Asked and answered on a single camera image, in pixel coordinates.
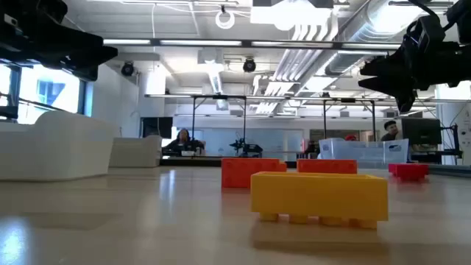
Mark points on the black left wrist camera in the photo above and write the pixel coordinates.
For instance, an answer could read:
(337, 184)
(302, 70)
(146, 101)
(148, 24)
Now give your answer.
(33, 16)

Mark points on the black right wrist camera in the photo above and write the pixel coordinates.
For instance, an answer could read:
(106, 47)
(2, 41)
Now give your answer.
(425, 33)

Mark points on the orange toy brick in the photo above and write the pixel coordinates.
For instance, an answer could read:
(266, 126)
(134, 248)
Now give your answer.
(243, 173)
(327, 166)

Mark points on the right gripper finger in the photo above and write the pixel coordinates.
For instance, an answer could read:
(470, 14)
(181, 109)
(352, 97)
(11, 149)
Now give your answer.
(386, 66)
(401, 92)

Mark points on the red toy brick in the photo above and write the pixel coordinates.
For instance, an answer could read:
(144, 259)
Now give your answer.
(408, 171)

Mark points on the black monitor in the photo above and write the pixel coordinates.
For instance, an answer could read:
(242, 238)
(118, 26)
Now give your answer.
(421, 131)

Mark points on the silver ventilation duct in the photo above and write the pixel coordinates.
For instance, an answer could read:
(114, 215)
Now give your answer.
(364, 33)

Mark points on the white plastic bin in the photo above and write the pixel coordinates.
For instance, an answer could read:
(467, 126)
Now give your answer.
(55, 147)
(134, 152)

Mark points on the round black ceiling spotlight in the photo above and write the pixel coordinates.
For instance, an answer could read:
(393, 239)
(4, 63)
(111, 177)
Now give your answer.
(127, 69)
(249, 65)

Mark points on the white ceiling unit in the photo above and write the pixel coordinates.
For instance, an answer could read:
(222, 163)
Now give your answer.
(290, 14)

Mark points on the clear plastic bin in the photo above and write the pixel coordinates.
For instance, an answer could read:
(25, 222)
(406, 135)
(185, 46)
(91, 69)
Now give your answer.
(364, 154)

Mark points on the amber-yellow toy brick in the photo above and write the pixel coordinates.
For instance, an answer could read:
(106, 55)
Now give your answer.
(316, 195)

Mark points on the long ceiling light strip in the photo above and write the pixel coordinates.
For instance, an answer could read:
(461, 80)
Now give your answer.
(200, 43)

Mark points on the black rig frame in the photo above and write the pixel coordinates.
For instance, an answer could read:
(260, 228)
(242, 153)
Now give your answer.
(219, 97)
(347, 100)

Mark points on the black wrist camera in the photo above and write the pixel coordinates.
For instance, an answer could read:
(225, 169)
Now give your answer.
(33, 16)
(425, 33)

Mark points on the black equipment stand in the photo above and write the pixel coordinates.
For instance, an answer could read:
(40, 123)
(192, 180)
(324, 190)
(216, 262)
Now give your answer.
(454, 145)

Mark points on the large window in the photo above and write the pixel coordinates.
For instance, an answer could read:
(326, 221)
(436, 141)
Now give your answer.
(48, 92)

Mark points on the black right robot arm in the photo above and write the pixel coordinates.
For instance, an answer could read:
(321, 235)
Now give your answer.
(461, 18)

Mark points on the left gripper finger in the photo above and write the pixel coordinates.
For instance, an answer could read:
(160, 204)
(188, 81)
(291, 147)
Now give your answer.
(84, 71)
(95, 49)

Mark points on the black aluminium table frame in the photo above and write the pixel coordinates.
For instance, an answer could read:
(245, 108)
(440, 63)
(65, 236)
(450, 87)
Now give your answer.
(191, 162)

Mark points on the black background robot arm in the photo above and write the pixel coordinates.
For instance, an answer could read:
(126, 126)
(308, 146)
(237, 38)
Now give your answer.
(248, 149)

